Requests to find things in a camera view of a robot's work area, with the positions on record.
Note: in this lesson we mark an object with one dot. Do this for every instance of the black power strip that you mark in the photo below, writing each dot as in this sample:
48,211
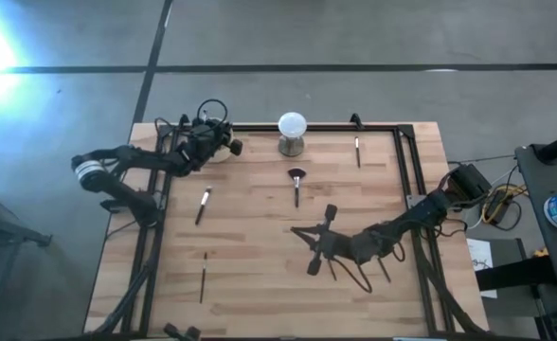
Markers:
498,207

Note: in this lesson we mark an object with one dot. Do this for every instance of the white paper sheet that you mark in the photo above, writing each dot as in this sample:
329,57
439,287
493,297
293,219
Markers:
479,256

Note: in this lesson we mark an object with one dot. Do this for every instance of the white globe table lamp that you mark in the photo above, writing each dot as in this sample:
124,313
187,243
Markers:
292,124

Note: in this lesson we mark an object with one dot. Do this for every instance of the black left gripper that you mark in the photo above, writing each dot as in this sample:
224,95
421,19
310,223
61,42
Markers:
207,138

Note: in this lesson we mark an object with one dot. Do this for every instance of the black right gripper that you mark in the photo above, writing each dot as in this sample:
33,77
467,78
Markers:
333,244

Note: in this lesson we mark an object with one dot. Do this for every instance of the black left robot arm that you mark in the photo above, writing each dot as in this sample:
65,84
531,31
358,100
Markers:
141,158

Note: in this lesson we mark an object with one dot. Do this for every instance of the dark metal stand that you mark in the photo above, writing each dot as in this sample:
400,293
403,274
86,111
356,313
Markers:
4,228

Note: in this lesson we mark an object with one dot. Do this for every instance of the beige round divided container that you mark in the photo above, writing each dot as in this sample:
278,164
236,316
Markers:
222,155

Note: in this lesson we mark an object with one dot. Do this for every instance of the black equipment cart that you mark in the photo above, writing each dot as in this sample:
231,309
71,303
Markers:
544,180

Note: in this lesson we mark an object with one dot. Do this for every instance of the black forked object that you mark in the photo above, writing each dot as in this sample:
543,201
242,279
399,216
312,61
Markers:
184,334

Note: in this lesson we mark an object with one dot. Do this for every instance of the thick white-bristle makeup brush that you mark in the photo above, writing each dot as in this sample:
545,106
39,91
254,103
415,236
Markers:
203,204

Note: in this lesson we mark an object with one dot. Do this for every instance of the black metal table frame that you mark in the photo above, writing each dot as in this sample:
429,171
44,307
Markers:
345,128

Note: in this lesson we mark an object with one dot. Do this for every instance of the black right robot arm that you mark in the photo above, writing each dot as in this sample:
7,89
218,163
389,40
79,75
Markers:
416,213

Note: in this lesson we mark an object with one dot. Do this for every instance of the black frame clamp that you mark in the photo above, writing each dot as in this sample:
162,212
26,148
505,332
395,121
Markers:
184,118
355,119

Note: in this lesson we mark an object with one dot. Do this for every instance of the small yellow tool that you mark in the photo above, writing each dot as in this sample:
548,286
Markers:
540,253

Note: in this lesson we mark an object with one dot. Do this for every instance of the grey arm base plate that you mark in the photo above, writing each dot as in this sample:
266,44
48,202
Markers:
416,201

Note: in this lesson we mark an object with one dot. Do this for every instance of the dark fan makeup brush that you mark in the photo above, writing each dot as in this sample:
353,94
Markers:
296,189

